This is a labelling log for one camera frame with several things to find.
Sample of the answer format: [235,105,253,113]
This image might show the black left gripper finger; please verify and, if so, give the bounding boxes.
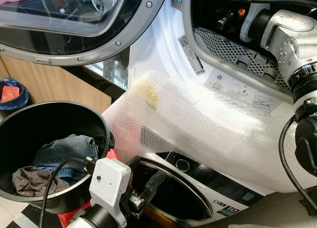
[128,158,145,179]
[144,171,166,204]

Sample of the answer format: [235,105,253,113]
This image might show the white washing machine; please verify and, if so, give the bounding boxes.
[124,151,278,226]

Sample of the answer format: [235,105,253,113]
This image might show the white barcode label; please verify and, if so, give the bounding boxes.
[177,36,205,76]

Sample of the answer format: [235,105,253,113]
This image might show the red plastic stool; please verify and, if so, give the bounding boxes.
[57,148,122,228]

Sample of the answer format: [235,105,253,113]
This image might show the white instruction sticker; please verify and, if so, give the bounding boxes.
[206,69,278,113]

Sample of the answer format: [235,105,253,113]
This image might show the blue denim jeans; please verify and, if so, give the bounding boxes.
[34,134,100,185]

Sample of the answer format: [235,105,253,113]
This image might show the clear bubble wrap sheet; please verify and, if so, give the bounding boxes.
[102,71,317,194]

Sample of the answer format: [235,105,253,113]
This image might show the white tumble dryer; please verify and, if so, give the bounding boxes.
[126,0,317,139]

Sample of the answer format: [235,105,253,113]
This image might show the round glass dryer door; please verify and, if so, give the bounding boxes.
[0,0,170,66]

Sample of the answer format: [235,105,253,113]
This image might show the grey brown garment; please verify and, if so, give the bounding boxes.
[12,166,70,197]

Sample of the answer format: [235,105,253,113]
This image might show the black white patterned mat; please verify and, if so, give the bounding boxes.
[5,203,65,228]

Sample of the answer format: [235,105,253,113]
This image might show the black plastic bucket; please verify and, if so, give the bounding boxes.
[0,100,113,215]

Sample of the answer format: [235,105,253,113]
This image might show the blue round bowl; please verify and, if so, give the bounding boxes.
[0,78,30,112]

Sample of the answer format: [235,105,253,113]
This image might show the orange item in bowl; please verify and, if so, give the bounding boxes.
[0,85,21,103]

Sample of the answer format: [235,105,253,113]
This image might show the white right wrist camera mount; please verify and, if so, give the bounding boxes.
[240,2,272,43]

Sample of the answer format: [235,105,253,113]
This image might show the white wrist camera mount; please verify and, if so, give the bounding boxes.
[240,2,272,43]
[89,158,132,228]

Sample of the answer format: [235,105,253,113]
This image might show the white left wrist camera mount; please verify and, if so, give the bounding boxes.
[89,158,132,228]

